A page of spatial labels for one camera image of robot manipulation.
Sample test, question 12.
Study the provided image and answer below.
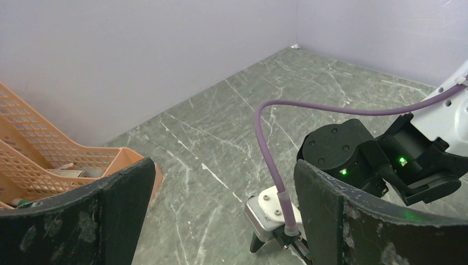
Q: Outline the peach plastic file organizer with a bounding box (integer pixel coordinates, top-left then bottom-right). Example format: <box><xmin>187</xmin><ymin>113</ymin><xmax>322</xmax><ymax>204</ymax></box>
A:
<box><xmin>1</xmin><ymin>84</ymin><xmax>143</xmax><ymax>210</ymax></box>

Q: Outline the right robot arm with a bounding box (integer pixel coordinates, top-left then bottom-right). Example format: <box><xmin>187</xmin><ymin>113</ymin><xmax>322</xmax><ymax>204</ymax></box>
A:
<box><xmin>244</xmin><ymin>63</ymin><xmax>467</xmax><ymax>264</ymax></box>

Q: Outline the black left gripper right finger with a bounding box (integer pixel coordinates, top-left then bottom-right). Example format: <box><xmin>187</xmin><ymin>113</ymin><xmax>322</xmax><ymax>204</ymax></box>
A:
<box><xmin>294</xmin><ymin>160</ymin><xmax>467</xmax><ymax>264</ymax></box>

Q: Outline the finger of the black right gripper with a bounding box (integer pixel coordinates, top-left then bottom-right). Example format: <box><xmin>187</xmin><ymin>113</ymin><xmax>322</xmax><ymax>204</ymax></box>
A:
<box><xmin>249</xmin><ymin>234</ymin><xmax>265</xmax><ymax>253</ymax></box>

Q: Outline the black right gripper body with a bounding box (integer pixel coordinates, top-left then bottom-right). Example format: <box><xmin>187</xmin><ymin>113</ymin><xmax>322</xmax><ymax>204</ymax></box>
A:
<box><xmin>273</xmin><ymin>226</ymin><xmax>313</xmax><ymax>265</ymax></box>

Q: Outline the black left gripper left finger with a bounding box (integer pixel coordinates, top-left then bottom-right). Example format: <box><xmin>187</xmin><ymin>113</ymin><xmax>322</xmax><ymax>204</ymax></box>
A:
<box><xmin>1</xmin><ymin>157</ymin><xmax>156</xmax><ymax>264</ymax></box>

